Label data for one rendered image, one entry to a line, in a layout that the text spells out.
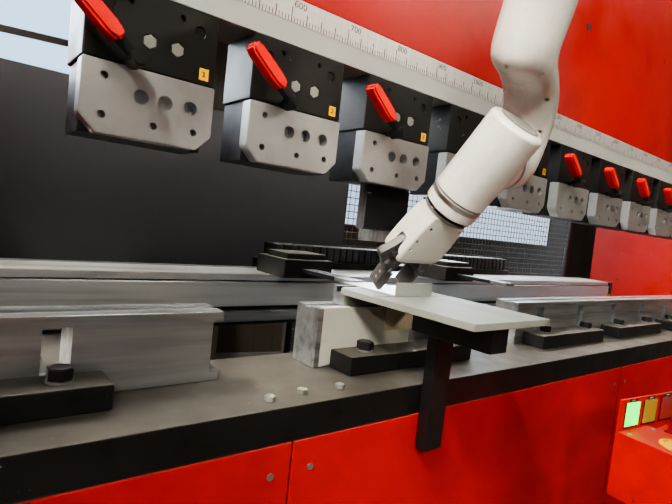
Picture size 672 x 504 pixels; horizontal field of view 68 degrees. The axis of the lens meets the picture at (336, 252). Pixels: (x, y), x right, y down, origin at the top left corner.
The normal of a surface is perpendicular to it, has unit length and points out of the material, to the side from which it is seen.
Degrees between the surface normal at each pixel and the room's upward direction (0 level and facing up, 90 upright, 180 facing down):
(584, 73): 90
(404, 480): 90
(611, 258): 90
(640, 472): 90
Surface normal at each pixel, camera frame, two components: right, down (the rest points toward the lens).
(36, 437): 0.11, -0.99
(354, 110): -0.78, -0.05
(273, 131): 0.62, 0.11
